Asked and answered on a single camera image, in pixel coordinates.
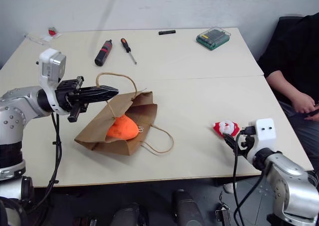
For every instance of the person's bare hand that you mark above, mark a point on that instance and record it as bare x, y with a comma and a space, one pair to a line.
302, 104

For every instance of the black bit holder strip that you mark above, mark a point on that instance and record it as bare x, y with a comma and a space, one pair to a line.
167, 32

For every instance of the white shoe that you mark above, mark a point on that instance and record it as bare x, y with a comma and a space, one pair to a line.
228, 188

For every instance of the red white Santa plush toy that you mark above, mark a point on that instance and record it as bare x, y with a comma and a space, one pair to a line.
225, 127

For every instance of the black red electric screwdriver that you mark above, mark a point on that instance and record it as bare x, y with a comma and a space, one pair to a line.
102, 53

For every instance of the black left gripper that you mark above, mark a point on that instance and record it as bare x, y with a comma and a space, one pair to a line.
66, 94

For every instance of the person in black shirt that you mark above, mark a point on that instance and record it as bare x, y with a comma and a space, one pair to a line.
294, 49

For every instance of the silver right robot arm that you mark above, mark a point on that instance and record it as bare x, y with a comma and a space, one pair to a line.
291, 178

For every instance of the person's bare forearm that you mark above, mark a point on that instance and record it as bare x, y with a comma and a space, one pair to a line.
280, 82

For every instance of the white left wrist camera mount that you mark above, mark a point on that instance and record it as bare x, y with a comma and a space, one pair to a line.
51, 64

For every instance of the small red white object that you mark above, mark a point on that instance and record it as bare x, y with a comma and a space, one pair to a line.
52, 31

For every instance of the clear plastic bag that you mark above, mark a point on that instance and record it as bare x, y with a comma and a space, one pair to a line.
41, 38

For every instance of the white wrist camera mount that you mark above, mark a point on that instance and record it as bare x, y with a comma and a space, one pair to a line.
51, 64
264, 134

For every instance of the brown paper bag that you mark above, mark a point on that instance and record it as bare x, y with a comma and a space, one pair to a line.
139, 104

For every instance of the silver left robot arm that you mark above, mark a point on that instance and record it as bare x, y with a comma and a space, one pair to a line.
17, 106

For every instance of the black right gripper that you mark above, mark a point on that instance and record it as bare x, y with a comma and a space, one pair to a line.
247, 131

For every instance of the green screwdriver bit box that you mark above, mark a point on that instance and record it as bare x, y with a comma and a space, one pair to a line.
213, 38

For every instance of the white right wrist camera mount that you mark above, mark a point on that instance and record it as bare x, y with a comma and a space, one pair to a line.
264, 134

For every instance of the orange plush toy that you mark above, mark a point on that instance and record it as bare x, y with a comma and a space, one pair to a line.
123, 129

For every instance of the dark rounded shape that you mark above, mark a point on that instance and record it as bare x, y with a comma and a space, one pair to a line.
130, 214
187, 208

